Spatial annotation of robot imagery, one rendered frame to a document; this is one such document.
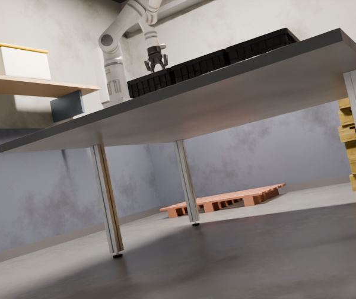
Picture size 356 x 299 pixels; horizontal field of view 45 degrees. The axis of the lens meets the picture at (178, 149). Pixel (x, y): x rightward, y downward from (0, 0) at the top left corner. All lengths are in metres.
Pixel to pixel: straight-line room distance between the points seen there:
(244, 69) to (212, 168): 3.68
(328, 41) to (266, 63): 0.19
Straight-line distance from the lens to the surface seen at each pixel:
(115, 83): 2.02
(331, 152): 4.56
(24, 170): 4.05
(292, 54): 1.36
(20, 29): 4.54
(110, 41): 2.06
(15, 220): 3.92
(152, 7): 2.30
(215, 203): 4.18
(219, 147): 4.97
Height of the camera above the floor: 0.37
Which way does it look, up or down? 4 degrees up
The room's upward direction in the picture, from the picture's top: 12 degrees counter-clockwise
